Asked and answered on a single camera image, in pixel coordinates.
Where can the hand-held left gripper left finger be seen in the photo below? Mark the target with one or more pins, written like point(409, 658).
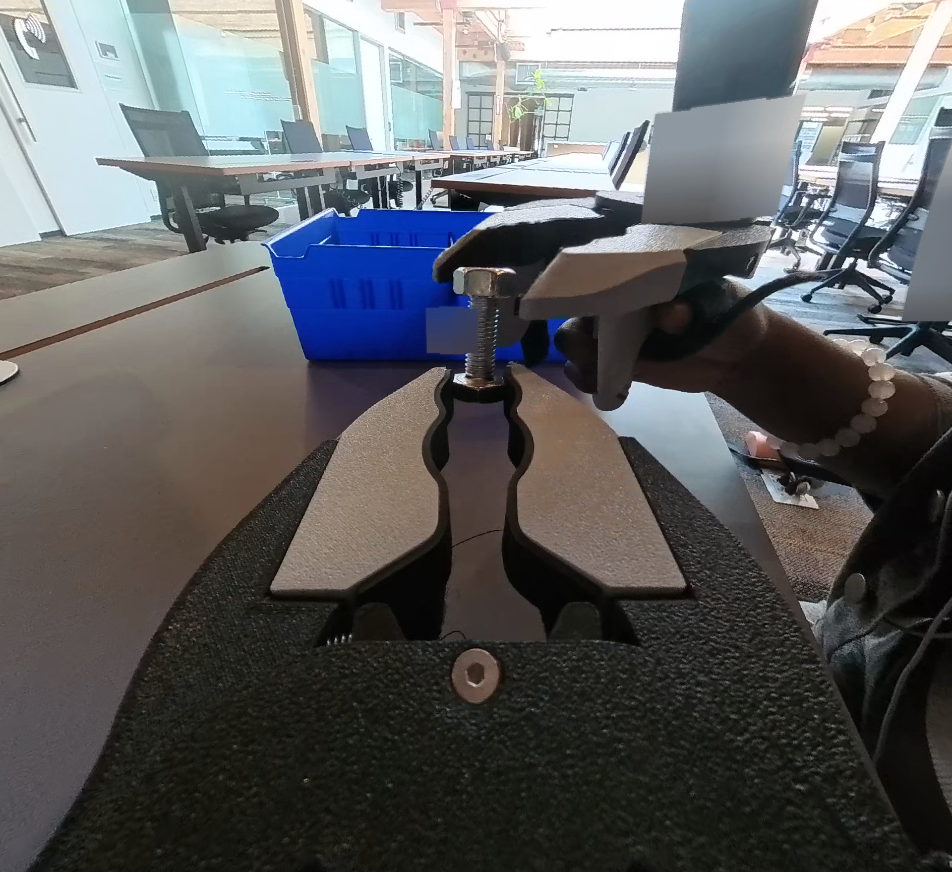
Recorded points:
point(357, 507)

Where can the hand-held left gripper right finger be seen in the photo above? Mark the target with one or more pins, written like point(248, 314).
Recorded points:
point(595, 507)

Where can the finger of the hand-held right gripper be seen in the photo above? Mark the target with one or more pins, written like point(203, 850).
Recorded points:
point(602, 284)
point(535, 232)

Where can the steel hex nut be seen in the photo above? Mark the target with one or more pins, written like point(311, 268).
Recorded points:
point(483, 282)

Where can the steel hex bolt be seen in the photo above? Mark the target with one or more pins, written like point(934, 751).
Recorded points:
point(483, 336)

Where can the blue plastic bin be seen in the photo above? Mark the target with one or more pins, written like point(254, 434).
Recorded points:
point(342, 306)

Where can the person's right hand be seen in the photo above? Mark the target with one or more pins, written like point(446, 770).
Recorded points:
point(758, 381)

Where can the wooden office desk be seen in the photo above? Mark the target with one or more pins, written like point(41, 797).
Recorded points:
point(223, 164)
point(520, 184)

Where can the green potted plant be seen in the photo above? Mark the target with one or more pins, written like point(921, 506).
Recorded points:
point(520, 107)

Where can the black office chair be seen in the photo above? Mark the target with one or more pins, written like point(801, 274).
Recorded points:
point(297, 137)
point(358, 138)
point(156, 132)
point(938, 143)
point(632, 146)
point(855, 180)

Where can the small pink object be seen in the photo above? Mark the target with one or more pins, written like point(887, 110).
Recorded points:
point(762, 444)

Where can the white tag card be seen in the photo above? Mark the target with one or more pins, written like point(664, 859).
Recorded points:
point(781, 489)

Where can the person's blue jeans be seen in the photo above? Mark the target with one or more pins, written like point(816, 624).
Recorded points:
point(855, 656)

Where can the person's dark jacket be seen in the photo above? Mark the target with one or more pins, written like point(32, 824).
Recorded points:
point(907, 552)

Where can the white door with phone sign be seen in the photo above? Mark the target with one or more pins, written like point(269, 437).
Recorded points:
point(30, 180)

